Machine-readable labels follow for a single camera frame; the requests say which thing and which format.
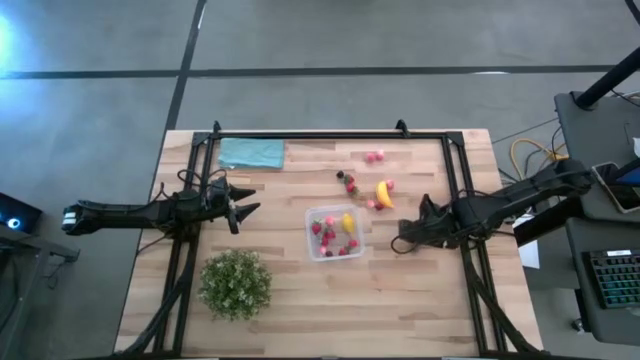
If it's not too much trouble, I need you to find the black device with blue light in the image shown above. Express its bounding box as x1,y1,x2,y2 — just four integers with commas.
0,192,44,235

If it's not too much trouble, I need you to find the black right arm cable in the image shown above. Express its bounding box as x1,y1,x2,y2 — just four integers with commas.
390,233,419,255

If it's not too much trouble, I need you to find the dark tablet with blue screen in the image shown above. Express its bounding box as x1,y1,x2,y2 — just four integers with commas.
613,157,640,187

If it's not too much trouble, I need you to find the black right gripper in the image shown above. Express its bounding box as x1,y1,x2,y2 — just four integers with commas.
398,193,456,249

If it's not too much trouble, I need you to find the backlit computer keyboard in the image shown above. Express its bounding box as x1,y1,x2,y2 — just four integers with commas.
582,248,640,310

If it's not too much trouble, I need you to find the black desk beam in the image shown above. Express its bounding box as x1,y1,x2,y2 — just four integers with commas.
513,197,584,247

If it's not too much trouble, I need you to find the teal folded cloth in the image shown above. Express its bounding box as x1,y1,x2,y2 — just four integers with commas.
216,137,286,170

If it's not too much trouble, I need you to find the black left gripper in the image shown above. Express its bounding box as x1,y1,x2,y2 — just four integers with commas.
199,174,262,235

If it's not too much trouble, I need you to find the yellow floor cable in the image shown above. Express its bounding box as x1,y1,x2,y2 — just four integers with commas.
509,138,570,176

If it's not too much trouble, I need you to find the white paper sheet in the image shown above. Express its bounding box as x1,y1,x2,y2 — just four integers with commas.
512,213,542,270

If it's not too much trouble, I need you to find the black slanted pole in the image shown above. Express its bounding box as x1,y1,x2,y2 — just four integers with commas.
572,47,640,110

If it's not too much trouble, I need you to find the black smartphone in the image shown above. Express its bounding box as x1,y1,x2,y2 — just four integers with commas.
591,161,640,215

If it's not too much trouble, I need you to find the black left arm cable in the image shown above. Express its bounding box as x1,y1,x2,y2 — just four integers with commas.
149,168,229,201

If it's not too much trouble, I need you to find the clear plastic tupperware container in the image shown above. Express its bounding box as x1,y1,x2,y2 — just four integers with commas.
304,203,366,263

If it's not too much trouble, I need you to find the grey desk with pole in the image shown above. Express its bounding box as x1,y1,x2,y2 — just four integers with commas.
553,91,640,224

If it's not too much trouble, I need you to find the green potted plant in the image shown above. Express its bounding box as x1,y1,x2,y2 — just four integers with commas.
197,248,274,322

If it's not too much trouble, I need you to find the grey metal stand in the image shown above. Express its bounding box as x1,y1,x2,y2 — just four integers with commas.
0,224,81,360

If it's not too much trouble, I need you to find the yellow toy banana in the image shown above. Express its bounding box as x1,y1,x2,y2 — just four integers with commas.
375,180,395,210

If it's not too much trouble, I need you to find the black metal table frame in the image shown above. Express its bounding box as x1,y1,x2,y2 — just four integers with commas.
112,118,554,360

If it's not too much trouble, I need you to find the grey desk with keyboard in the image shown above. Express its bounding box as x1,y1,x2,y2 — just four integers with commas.
564,217,640,347

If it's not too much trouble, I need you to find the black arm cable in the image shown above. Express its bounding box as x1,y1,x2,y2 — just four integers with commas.
149,168,229,201
390,233,419,255

